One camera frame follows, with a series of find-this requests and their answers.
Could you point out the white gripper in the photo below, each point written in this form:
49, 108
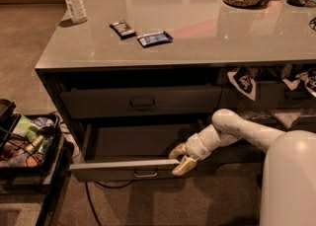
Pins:
197, 147

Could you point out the grey drawer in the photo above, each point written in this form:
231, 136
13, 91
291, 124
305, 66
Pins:
241, 152
140, 101
126, 153
269, 95
284, 119

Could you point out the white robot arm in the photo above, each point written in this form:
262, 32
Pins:
226, 128

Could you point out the grey drawer cabinet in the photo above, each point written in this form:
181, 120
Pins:
210, 39

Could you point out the blue snack packet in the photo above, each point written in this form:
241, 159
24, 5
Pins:
154, 39

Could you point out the black snack packet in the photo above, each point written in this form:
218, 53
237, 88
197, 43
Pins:
123, 29

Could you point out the green snack bag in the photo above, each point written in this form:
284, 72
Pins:
30, 129

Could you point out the black wire basket cart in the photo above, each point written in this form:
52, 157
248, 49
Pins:
32, 174

